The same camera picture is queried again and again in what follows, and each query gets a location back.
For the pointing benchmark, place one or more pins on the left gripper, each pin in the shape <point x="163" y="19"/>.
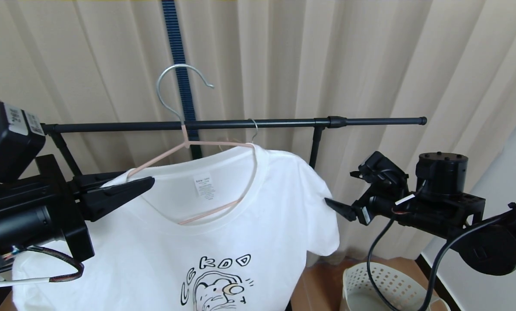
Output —
<point x="24" y="216"/>

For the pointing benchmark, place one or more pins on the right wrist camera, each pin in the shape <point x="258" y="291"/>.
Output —
<point x="378" y="170"/>

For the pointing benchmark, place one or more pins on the beige curtain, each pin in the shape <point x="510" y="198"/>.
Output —
<point x="68" y="65"/>
<point x="327" y="65"/>

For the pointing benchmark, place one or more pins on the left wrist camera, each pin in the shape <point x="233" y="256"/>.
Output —
<point x="7" y="147"/>

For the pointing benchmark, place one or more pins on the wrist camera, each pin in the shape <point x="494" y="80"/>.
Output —
<point x="378" y="170"/>
<point x="7" y="147"/>

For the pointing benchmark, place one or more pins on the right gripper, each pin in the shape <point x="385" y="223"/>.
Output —
<point x="381" y="207"/>

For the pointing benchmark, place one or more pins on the white laundry basket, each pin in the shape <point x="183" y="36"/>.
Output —
<point x="409" y="285"/>

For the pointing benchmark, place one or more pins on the pink clothes hanger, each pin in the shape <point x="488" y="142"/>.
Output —
<point x="183" y="134"/>
<point x="256" y="128"/>

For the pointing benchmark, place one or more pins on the black clothes rack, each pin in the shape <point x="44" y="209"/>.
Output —
<point x="370" y="122"/>

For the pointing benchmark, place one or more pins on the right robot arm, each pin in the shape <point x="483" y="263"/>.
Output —
<point x="441" y="172"/>

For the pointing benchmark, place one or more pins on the window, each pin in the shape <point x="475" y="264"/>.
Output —
<point x="171" y="26"/>

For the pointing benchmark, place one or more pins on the white garment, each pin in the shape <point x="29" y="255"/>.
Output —
<point x="154" y="259"/>

